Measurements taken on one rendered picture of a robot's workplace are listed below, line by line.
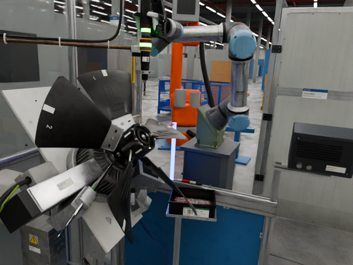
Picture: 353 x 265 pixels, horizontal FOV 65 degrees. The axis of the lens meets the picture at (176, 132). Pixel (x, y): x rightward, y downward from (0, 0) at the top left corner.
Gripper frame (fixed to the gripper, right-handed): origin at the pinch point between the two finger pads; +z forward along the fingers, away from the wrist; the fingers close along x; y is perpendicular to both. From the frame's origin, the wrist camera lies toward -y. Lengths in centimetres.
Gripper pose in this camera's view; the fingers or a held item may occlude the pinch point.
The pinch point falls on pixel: (142, 12)
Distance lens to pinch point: 108.3
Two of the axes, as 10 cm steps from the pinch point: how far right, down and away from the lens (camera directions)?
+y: -0.5, 9.7, 2.5
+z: -3.6, 2.1, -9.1
